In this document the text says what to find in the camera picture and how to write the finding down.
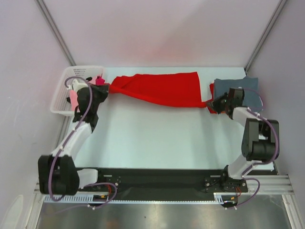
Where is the red t shirt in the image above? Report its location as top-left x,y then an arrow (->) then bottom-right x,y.
109,72 -> 207,108
206,83 -> 222,114

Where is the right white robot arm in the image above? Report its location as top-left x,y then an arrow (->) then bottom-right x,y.
207,87 -> 280,191

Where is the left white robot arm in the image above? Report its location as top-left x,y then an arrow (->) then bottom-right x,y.
38,83 -> 109,196

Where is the red folded t shirt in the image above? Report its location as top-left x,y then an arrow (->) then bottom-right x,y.
206,83 -> 222,114

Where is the pink t shirt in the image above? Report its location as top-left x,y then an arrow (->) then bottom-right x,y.
67,75 -> 105,112

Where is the grey folded t shirt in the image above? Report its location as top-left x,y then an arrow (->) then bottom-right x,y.
213,76 -> 264,112

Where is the white plastic laundry basket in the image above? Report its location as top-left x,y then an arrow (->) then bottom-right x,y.
50,65 -> 105,116

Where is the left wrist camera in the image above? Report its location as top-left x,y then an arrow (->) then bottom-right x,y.
68,79 -> 88,93

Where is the left aluminium corner post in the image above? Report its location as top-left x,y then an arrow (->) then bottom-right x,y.
35,0 -> 76,66

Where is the aluminium corner post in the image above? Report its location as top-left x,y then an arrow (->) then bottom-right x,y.
244,0 -> 289,75
35,0 -> 76,66

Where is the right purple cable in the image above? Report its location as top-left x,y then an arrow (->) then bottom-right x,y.
224,88 -> 280,209

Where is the right aluminium corner post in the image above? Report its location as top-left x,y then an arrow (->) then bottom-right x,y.
244,0 -> 289,75

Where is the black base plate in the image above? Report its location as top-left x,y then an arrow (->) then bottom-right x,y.
83,168 -> 248,200

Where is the grey slotted cable duct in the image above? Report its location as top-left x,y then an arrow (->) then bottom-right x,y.
57,193 -> 237,205

